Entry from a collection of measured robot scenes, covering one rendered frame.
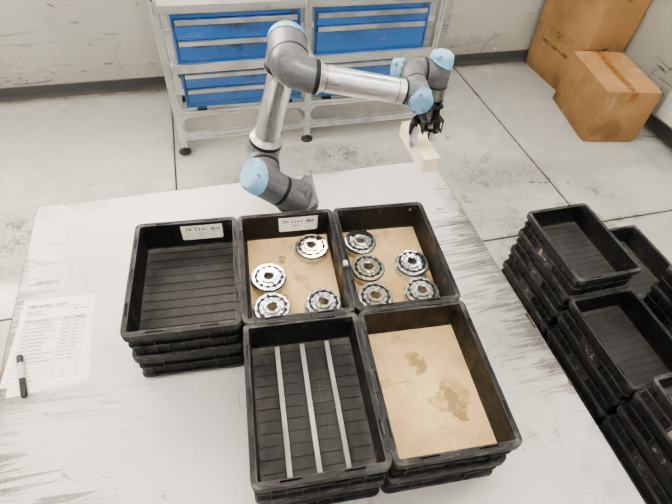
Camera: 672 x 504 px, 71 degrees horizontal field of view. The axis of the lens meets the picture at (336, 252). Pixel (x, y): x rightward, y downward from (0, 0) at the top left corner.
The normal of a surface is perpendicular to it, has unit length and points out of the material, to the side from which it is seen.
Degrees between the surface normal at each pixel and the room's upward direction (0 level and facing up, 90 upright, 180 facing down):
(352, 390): 0
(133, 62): 90
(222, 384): 0
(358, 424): 0
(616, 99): 89
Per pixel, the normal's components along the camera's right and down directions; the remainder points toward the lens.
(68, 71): 0.25, 0.73
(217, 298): 0.05, -0.66
